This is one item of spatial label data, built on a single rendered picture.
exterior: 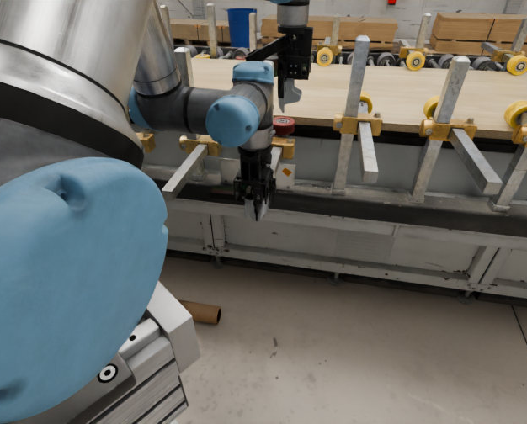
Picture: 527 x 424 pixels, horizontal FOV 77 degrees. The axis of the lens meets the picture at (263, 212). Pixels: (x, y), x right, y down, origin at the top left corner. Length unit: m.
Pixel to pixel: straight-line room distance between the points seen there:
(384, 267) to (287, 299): 0.49
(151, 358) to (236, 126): 0.33
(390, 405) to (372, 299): 0.50
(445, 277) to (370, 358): 0.52
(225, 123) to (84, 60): 0.35
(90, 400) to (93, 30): 0.27
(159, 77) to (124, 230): 0.40
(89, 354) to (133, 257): 0.05
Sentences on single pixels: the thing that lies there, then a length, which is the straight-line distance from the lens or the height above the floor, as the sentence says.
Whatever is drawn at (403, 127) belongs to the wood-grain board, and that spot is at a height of 0.89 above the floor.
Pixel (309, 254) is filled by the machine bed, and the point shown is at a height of 0.17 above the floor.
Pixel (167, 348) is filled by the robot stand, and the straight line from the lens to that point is 0.42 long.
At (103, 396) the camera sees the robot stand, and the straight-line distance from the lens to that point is 0.34.
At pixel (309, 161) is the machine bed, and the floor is 0.70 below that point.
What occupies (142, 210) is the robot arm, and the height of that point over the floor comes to 1.22.
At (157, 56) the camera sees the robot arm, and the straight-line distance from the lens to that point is 0.53.
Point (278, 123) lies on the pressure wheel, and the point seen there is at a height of 0.91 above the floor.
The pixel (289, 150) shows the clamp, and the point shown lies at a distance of 1.07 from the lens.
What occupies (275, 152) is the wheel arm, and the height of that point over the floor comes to 0.86.
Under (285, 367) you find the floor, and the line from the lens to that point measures 1.50.
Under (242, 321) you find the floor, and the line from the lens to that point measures 1.61.
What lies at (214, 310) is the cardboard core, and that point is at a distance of 1.56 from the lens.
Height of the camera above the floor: 1.32
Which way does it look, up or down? 37 degrees down
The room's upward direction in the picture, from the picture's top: straight up
